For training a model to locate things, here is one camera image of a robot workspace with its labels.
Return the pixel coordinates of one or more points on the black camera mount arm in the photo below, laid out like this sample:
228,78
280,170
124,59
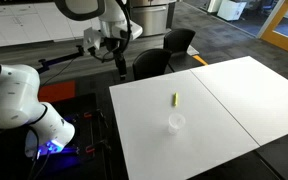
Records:
60,60

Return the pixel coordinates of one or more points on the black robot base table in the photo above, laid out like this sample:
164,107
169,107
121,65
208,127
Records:
94,133

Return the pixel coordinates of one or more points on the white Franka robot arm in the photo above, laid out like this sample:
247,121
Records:
10,96

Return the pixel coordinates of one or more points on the red clamp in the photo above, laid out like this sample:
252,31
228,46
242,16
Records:
90,149

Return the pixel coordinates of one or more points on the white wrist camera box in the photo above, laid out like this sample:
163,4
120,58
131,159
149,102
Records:
91,39

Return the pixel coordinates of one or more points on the orange floor mat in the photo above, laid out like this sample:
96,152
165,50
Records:
57,91

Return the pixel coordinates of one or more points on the yellow marker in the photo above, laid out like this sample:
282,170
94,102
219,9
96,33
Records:
175,99

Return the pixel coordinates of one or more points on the large white box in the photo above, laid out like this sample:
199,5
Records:
232,9

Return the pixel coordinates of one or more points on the orange door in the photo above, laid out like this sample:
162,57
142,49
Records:
277,33

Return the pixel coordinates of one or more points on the clear plastic cup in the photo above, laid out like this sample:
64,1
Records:
176,126

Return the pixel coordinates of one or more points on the white cabinets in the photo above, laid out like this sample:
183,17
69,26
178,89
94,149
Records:
17,26

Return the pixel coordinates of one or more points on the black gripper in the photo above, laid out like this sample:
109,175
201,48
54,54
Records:
119,50

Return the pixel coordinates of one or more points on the small white box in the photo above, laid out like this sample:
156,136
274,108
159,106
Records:
213,5

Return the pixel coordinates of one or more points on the stainless steel appliance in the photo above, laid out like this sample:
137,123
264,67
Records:
150,18

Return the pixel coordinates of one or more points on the black office chair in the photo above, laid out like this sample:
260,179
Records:
150,63
179,40

